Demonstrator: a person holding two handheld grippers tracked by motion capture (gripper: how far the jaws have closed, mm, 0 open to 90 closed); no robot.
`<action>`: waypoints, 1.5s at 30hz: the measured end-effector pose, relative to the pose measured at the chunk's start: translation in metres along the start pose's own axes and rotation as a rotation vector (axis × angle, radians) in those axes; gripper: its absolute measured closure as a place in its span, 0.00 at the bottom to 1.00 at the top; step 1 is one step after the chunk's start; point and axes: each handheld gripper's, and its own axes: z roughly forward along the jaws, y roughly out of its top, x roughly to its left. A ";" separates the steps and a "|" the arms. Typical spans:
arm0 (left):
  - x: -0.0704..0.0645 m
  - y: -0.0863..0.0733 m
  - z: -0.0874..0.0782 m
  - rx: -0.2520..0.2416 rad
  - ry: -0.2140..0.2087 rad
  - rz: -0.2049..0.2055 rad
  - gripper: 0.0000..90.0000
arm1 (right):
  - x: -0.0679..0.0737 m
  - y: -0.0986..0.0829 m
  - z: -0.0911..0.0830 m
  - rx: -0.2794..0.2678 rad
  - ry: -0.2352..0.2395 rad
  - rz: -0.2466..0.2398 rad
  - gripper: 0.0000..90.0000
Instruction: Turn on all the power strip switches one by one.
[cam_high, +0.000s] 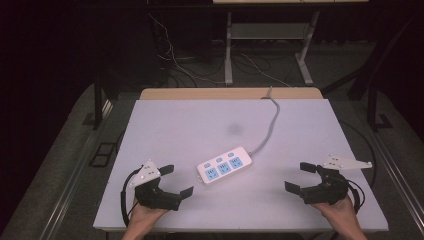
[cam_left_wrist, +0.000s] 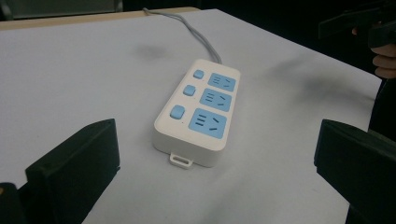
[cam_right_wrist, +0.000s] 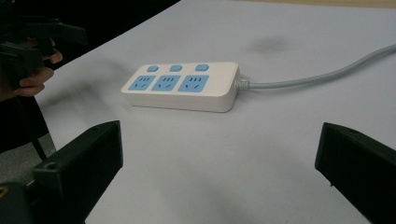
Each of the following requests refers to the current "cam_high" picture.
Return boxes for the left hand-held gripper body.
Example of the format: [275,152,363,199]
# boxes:
[128,158,183,212]

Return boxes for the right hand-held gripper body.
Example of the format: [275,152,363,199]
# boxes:
[299,153,373,206]

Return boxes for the white power strip blue sockets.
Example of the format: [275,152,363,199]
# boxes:
[196,146,254,186]

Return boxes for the person's left hand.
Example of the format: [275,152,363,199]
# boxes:
[121,201,170,240]

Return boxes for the person's right hand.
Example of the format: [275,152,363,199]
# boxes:
[310,195,368,240]

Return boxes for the white table cover board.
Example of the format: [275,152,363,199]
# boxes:
[92,97,390,233]

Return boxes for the wooden table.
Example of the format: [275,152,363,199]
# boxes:
[138,86,324,101]

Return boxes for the black metal stand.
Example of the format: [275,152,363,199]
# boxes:
[365,78,394,133]
[91,71,116,132]

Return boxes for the black slanted stand leg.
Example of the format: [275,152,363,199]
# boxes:
[320,13,424,102]

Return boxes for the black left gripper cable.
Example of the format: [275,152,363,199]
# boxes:
[120,167,143,228]

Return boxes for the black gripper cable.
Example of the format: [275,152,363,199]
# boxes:
[120,167,143,228]
[339,119,378,215]

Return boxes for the grey power strip cable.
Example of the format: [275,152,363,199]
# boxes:
[247,86,282,158]

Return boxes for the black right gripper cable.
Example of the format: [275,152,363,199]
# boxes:
[339,119,378,215]

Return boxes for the black rectangular floor frame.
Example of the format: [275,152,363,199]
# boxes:
[88,141,117,169]

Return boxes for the aluminium floor rail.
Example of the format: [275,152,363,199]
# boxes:
[38,98,115,240]
[368,128,424,229]

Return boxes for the thin white floor cable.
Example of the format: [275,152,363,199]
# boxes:
[239,52,293,89]

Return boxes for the white metal desk frame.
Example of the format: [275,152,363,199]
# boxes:
[224,10,322,87]

